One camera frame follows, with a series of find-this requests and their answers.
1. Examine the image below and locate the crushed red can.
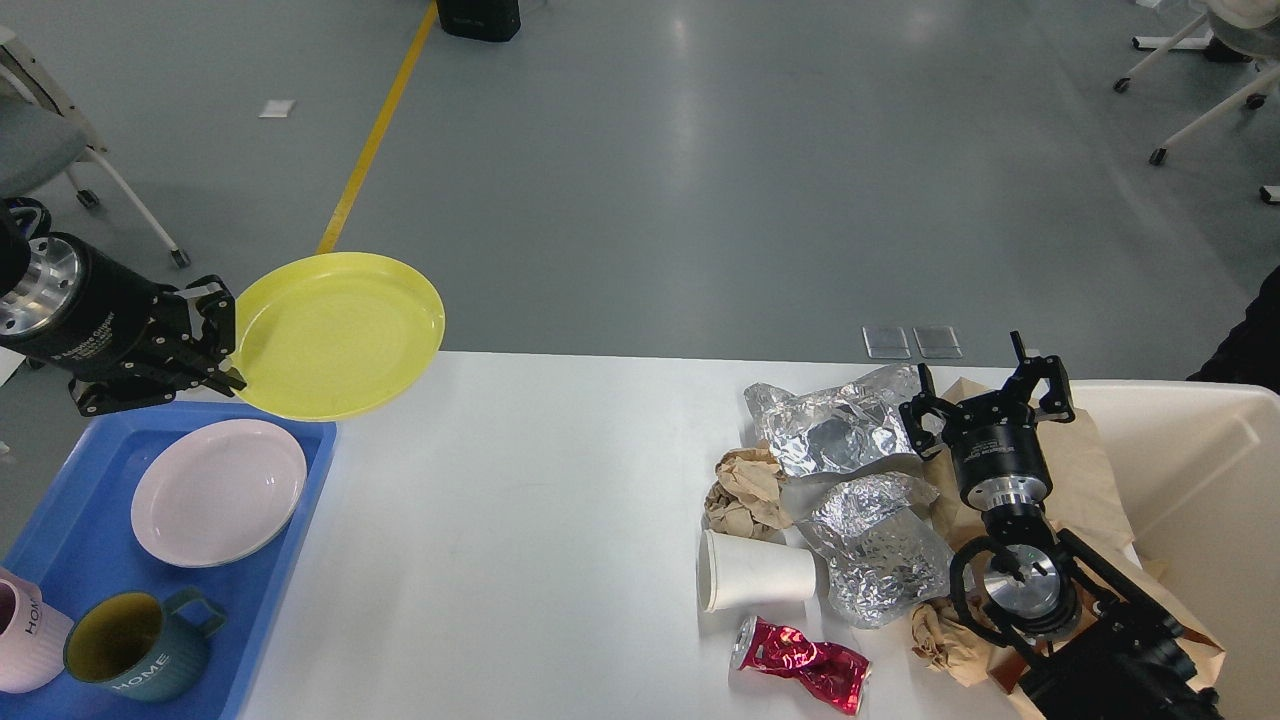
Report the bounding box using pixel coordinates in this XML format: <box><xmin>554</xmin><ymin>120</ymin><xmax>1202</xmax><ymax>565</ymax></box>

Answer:
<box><xmin>730</xmin><ymin>615</ymin><xmax>870</xmax><ymax>717</ymax></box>

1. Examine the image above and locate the left floor socket plate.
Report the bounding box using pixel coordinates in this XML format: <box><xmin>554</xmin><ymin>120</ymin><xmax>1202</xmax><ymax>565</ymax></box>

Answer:
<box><xmin>861</xmin><ymin>325</ymin><xmax>913</xmax><ymax>361</ymax></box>

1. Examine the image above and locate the grey office chair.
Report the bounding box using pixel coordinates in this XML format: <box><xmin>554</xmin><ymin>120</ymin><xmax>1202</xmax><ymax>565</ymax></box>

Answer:
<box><xmin>1</xmin><ymin>26</ymin><xmax>191</xmax><ymax>268</ymax></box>

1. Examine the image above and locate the yellow plastic plate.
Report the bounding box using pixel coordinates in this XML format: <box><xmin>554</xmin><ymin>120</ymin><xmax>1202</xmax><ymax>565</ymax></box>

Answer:
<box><xmin>230</xmin><ymin>252</ymin><xmax>445</xmax><ymax>421</ymax></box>

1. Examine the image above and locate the lower crumpled aluminium foil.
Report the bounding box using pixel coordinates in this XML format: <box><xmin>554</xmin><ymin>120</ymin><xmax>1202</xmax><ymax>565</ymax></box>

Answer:
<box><xmin>795</xmin><ymin>471</ymin><xmax>954</xmax><ymax>630</ymax></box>

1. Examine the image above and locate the right floor socket plate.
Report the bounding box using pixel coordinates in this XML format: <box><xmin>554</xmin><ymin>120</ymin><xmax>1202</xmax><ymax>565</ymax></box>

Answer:
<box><xmin>911</xmin><ymin>325</ymin><xmax>964</xmax><ymax>360</ymax></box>

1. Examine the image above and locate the pink mug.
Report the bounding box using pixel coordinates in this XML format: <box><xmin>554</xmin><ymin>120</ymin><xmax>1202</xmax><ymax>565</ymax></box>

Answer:
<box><xmin>1</xmin><ymin>569</ymin><xmax>74</xmax><ymax>694</ymax></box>

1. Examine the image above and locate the beige plastic bin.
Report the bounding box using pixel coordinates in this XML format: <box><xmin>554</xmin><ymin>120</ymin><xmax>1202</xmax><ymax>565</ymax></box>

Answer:
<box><xmin>1039</xmin><ymin>380</ymin><xmax>1279</xmax><ymax>719</ymax></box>

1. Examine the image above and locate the brown paper bag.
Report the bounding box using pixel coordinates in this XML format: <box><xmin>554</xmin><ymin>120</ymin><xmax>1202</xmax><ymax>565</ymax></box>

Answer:
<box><xmin>924</xmin><ymin>378</ymin><xmax>1228</xmax><ymax>719</ymax></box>

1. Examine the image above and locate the white paper cup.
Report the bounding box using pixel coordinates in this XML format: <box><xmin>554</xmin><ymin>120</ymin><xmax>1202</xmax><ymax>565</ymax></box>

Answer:
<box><xmin>698</xmin><ymin>529</ymin><xmax>818</xmax><ymax>612</ymax></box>

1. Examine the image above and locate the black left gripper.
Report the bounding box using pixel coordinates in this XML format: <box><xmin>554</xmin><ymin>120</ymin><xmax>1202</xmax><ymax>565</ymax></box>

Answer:
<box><xmin>1</xmin><ymin>232</ymin><xmax>247</xmax><ymax>416</ymax></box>

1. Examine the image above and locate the white chair base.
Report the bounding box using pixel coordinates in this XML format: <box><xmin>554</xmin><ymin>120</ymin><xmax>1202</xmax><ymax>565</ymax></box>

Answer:
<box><xmin>1114</xmin><ymin>0</ymin><xmax>1280</xmax><ymax>205</ymax></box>

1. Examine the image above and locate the floor socket plate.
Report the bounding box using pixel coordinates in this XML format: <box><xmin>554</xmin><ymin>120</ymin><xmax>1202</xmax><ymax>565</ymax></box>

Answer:
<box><xmin>861</xmin><ymin>325</ymin><xmax>913</xmax><ymax>361</ymax></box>
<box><xmin>911</xmin><ymin>325</ymin><xmax>964</xmax><ymax>360</ymax></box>

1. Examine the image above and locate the dark green mug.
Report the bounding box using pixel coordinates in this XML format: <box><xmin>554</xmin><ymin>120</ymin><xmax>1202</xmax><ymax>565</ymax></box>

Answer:
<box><xmin>63</xmin><ymin>587</ymin><xmax>228</xmax><ymax>703</ymax></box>

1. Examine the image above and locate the crumpled aluminium foil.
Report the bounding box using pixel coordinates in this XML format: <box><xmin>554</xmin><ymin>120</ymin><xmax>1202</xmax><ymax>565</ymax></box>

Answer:
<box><xmin>795</xmin><ymin>471</ymin><xmax>954</xmax><ymax>630</ymax></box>
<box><xmin>742</xmin><ymin>364</ymin><xmax>922</xmax><ymax>478</ymax></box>

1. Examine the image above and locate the black box on floor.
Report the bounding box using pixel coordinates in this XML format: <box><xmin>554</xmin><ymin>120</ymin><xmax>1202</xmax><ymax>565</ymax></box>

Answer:
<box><xmin>436</xmin><ymin>0</ymin><xmax>521</xmax><ymax>44</ymax></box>

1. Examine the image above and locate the pink plate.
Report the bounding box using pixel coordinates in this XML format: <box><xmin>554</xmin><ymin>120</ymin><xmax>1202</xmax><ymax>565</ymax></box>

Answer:
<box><xmin>131</xmin><ymin>419</ymin><xmax>308</xmax><ymax>568</ymax></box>

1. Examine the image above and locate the person in dark clothes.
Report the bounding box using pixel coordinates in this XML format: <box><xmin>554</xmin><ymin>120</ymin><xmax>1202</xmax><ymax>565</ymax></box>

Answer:
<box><xmin>1187</xmin><ymin>266</ymin><xmax>1279</xmax><ymax>395</ymax></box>

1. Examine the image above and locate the upper crumpled aluminium foil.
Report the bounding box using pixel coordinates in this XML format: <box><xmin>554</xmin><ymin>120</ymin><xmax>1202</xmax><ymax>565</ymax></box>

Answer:
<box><xmin>742</xmin><ymin>364</ymin><xmax>922</xmax><ymax>478</ymax></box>

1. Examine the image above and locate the blue plastic tray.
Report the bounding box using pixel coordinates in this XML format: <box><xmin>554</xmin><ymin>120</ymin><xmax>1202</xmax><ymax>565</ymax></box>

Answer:
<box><xmin>1</xmin><ymin>401</ymin><xmax>338</xmax><ymax>719</ymax></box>

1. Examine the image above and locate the crumpled brown paper ball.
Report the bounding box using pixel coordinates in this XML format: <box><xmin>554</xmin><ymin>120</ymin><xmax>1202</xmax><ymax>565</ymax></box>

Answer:
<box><xmin>704</xmin><ymin>447</ymin><xmax>794</xmax><ymax>541</ymax></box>

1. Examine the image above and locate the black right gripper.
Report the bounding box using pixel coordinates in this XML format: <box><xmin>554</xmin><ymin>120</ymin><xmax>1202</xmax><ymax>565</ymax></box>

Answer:
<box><xmin>899</xmin><ymin>331</ymin><xmax>1076</xmax><ymax>512</ymax></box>

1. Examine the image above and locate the small crumpled brown paper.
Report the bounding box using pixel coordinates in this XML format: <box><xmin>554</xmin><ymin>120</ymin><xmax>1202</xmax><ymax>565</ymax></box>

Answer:
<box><xmin>910</xmin><ymin>598</ymin><xmax>995</xmax><ymax>687</ymax></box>

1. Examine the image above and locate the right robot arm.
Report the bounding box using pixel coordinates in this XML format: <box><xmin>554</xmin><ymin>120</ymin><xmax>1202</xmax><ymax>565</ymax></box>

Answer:
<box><xmin>899</xmin><ymin>332</ymin><xmax>1220</xmax><ymax>719</ymax></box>

